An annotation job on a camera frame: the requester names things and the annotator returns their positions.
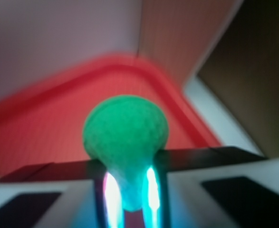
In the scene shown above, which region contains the green foam ball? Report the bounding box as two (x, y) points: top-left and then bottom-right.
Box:
(82, 95), (169, 212)

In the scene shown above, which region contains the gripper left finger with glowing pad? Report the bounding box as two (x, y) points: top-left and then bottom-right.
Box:
(0, 160), (120, 228)

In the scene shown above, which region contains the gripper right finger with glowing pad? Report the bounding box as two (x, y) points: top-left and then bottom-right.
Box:
(143, 147), (279, 228)

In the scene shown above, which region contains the red plastic tray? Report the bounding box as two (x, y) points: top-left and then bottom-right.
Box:
(0, 54), (221, 177)

